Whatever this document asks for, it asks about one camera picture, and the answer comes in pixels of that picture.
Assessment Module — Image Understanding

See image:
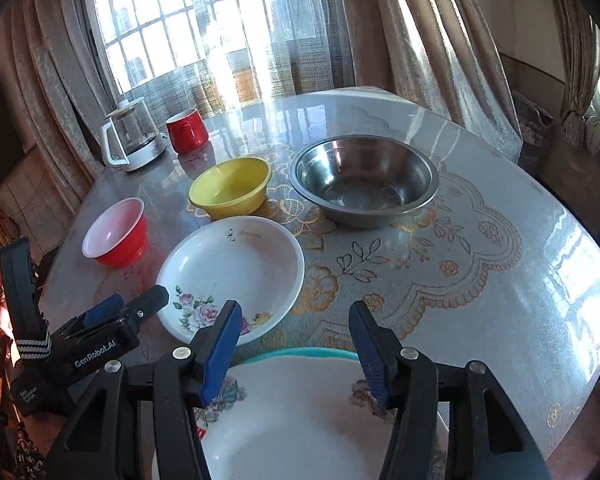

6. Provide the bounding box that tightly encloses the red mug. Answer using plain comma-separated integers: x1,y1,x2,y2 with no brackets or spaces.
166,108,210,154

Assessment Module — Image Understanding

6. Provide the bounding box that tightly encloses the white floral plate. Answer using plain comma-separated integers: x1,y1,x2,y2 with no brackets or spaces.
156,216,306,346

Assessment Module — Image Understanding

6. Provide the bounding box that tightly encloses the beige curtain with flower tieback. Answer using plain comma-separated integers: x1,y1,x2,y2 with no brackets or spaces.
545,0,600,156

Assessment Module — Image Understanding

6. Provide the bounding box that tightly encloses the teal rimmed floral plate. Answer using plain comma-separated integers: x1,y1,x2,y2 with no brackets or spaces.
152,347,451,480

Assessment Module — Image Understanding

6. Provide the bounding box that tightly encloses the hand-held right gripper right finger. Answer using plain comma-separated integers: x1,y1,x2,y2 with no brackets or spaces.
347,301,553,480

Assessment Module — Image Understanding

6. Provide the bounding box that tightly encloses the barred window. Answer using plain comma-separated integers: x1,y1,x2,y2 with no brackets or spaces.
82,0,341,96

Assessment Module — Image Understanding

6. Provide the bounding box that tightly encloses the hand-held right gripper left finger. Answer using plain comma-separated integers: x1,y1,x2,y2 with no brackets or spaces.
42,300,244,480

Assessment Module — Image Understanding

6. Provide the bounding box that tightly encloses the glass kettle with white base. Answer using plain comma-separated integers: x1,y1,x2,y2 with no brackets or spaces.
102,99,170,173

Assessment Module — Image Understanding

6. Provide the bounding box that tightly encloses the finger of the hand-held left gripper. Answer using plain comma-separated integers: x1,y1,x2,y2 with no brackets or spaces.
122,285,170,326
82,294,126,328

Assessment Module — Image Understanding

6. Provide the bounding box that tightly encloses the red plastic bowl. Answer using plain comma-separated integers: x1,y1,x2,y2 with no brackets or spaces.
82,198,149,268

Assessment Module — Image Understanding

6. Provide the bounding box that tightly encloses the yellow bowl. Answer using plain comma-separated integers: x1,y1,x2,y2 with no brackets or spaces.
188,157,273,222

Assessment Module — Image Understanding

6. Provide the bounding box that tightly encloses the grey patterned cloth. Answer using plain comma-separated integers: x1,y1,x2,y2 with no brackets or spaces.
510,89,554,177

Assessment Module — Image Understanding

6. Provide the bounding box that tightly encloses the sheer mesh curtain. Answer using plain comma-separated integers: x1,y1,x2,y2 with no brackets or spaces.
115,0,373,121

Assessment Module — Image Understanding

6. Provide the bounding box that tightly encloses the beige velvet curtain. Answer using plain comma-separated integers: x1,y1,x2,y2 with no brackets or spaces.
330,0,523,161
0,0,123,193

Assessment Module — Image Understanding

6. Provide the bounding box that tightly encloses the stainless steel bowl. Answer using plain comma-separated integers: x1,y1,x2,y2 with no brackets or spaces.
288,135,440,229

